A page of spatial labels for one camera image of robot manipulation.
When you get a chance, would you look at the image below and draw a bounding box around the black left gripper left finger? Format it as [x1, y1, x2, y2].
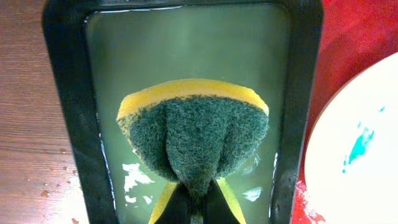
[155, 184, 193, 224]

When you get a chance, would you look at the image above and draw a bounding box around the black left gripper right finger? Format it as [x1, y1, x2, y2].
[203, 180, 239, 224]

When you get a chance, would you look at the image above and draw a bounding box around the yellow green sponge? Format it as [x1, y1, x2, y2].
[116, 78, 269, 223]

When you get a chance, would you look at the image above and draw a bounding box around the white plate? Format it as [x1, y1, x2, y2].
[305, 55, 397, 223]

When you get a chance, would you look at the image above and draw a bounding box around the dark green water tray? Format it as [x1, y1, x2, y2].
[42, 0, 323, 223]

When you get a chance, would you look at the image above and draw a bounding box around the red plastic tray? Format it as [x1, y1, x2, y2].
[292, 0, 397, 223]

